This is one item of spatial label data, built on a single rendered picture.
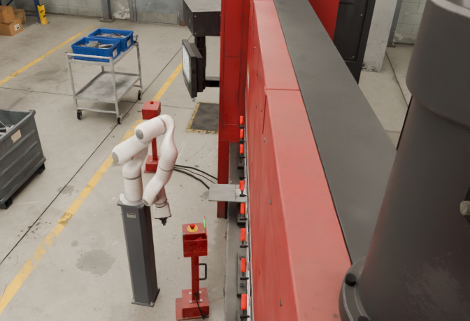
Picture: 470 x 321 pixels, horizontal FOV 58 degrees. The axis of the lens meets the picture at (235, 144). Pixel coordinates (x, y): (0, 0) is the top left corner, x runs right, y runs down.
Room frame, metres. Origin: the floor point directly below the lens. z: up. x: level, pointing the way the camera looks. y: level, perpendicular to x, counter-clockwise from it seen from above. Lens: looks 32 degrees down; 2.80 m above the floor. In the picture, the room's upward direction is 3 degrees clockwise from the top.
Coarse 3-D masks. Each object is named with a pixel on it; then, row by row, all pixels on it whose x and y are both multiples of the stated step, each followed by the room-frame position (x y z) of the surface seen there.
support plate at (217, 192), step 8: (216, 184) 2.35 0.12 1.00; (224, 184) 2.35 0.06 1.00; (216, 192) 2.25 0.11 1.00; (224, 192) 2.26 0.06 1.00; (232, 192) 2.26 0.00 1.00; (208, 200) 2.17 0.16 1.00; (216, 200) 2.17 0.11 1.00; (224, 200) 2.17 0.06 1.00; (232, 200) 2.18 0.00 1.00; (240, 200) 2.18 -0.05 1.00
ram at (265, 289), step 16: (256, 80) 1.81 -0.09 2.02; (256, 96) 1.74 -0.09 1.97; (256, 112) 1.66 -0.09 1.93; (256, 128) 1.59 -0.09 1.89; (256, 144) 1.52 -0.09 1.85; (256, 160) 1.46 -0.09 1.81; (256, 176) 1.39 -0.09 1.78; (256, 192) 1.33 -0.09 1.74; (256, 208) 1.27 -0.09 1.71; (256, 224) 1.22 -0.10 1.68; (256, 240) 1.17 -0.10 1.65; (272, 240) 0.77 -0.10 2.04; (256, 256) 1.11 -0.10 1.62; (272, 256) 0.74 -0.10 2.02; (256, 272) 1.06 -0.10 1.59; (272, 272) 0.71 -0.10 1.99; (256, 288) 1.01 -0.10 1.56; (272, 288) 0.68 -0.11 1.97; (256, 304) 0.97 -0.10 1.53; (272, 304) 0.65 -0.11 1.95; (256, 320) 0.92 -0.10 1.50; (272, 320) 0.62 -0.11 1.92
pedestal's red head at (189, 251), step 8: (184, 224) 2.16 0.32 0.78; (200, 224) 2.17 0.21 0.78; (184, 232) 2.09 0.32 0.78; (192, 232) 2.09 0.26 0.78; (200, 232) 2.09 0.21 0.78; (184, 240) 2.07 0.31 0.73; (192, 240) 2.08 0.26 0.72; (200, 240) 1.99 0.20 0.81; (184, 248) 1.97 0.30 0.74; (192, 248) 1.98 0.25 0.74; (200, 248) 1.99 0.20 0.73; (184, 256) 1.97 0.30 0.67; (192, 256) 1.98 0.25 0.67
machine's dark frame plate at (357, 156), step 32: (288, 0) 2.19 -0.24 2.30; (288, 32) 1.65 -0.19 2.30; (320, 32) 1.66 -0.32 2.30; (320, 64) 1.31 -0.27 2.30; (320, 96) 1.07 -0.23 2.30; (352, 96) 1.08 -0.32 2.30; (320, 128) 0.89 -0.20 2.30; (352, 128) 0.89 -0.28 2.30; (352, 160) 0.75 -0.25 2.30; (384, 160) 0.76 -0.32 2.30; (352, 192) 0.64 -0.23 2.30; (384, 192) 0.64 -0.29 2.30; (352, 224) 0.55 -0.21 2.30; (352, 256) 0.48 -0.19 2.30
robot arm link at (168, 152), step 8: (168, 120) 2.01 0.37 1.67; (168, 128) 1.99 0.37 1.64; (168, 136) 1.94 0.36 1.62; (168, 144) 1.90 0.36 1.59; (160, 152) 1.90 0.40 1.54; (168, 152) 1.88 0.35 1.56; (176, 152) 1.90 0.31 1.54; (160, 160) 1.90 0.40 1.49; (168, 160) 1.87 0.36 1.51; (168, 168) 1.89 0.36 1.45
